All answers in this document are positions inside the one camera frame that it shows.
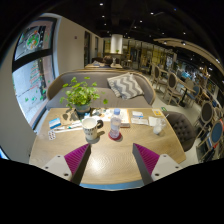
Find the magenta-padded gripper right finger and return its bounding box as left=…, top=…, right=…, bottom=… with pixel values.
left=131, top=142, right=184, bottom=186

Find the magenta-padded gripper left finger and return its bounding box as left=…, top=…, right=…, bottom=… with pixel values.
left=40, top=142, right=92, bottom=186

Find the clear bottle with blue cap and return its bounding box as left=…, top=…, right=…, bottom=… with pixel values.
left=109, top=108, right=123, bottom=140

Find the white and green pen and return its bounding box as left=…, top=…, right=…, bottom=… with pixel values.
left=53, top=123, right=83, bottom=133

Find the pill blister pack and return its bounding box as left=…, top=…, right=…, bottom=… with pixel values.
left=47, top=129, right=57, bottom=141

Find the crumpled clear plastic cup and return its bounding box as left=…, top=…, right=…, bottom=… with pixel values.
left=152, top=117, right=167, bottom=136

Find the flat round red coaster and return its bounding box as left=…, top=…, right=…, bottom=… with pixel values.
left=107, top=130, right=124, bottom=142

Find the white napkin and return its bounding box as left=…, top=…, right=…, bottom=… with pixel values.
left=148, top=115, right=161, bottom=127

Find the small blue box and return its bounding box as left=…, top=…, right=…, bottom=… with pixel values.
left=48, top=117, right=62, bottom=130

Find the grey tufted chair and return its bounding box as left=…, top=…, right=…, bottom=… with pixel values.
left=163, top=110, right=198, bottom=153

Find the blue and white card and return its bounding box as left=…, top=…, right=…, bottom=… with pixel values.
left=131, top=110, right=145, bottom=119

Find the yellow card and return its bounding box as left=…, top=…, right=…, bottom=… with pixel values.
left=151, top=108, right=164, bottom=117

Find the white printed leaflet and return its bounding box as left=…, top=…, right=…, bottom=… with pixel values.
left=99, top=108, right=116, bottom=122

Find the green potted plant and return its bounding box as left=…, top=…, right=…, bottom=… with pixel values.
left=59, top=76, right=109, bottom=114

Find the grey white chevron pillow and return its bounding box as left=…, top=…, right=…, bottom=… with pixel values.
left=106, top=72, right=145, bottom=101

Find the group of wooden chairs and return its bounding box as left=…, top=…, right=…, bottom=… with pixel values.
left=149, top=63, right=224, bottom=161

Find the large decorated window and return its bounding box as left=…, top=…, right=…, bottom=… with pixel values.
left=11, top=18, right=58, bottom=129

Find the person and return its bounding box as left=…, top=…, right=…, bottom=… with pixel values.
left=101, top=55, right=115, bottom=68

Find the group of ceiling lights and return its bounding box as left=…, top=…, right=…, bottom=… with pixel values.
left=96, top=1, right=221, bottom=64

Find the white mug with black handle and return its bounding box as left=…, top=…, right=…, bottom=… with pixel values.
left=81, top=116, right=104, bottom=141

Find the grey sofa with wooden frame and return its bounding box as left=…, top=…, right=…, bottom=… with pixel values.
left=45, top=68, right=158, bottom=111

